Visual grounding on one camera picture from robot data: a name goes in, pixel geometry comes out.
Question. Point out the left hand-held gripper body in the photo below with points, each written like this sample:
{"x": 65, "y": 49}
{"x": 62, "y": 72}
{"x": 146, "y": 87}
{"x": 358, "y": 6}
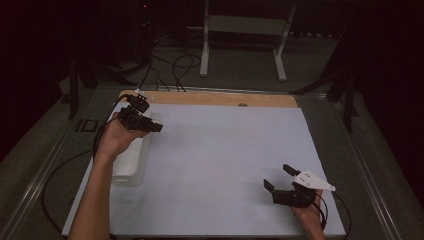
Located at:
{"x": 136, "y": 120}

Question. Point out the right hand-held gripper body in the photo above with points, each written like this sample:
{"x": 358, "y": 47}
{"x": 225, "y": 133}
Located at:
{"x": 308, "y": 182}

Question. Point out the white plastic bin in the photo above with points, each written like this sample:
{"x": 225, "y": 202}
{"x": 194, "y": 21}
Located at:
{"x": 131, "y": 163}

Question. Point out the person's left hand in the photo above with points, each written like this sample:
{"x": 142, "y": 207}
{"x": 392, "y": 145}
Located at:
{"x": 115, "y": 138}

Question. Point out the person's right hand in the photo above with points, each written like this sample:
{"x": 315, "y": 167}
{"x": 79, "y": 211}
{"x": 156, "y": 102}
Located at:
{"x": 310, "y": 215}

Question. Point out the white table mat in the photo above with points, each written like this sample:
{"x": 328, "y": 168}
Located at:
{"x": 216, "y": 186}

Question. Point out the black tripod stand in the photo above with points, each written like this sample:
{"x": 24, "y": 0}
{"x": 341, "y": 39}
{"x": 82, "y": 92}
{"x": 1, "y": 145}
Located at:
{"x": 75, "y": 90}
{"x": 348, "y": 100}

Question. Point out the white metal stand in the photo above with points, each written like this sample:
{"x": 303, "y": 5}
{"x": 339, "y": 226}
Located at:
{"x": 246, "y": 25}

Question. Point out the metal floor rail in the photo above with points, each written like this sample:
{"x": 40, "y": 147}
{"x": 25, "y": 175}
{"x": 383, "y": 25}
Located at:
{"x": 370, "y": 186}
{"x": 40, "y": 173}

